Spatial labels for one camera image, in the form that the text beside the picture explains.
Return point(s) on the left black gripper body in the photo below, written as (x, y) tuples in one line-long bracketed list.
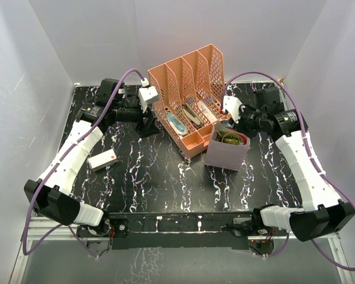
[(129, 113)]

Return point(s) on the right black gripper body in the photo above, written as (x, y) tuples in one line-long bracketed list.
[(249, 122)]

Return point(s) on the green sour candy bag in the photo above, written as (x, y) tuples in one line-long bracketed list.
[(233, 138)]

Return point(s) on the pink candy packet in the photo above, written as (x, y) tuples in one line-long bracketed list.
[(244, 139)]

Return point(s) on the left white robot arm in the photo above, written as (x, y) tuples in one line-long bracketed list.
[(50, 194)]

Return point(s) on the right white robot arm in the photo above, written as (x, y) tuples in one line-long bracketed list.
[(323, 210)]

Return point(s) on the blue correction tape blister pack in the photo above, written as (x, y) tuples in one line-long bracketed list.
[(176, 124)]

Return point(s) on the white paper staples box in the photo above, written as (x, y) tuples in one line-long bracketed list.
[(207, 111)]

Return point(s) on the grey stapler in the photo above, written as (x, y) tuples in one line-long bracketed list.
[(192, 116)]

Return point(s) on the blue eraser block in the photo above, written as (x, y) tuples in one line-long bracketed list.
[(212, 100)]

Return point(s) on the white rectangular snack box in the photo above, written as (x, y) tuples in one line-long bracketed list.
[(102, 160)]

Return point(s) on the pink plastic desk organizer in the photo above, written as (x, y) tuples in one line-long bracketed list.
[(186, 80)]

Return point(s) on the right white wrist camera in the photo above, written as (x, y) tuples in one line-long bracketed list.
[(231, 105)]

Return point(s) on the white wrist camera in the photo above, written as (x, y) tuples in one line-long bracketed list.
[(147, 95), (231, 105)]

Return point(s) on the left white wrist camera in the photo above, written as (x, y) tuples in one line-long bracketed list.
[(147, 95)]

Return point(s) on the black front mounting rail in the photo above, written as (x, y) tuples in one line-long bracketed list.
[(188, 230)]

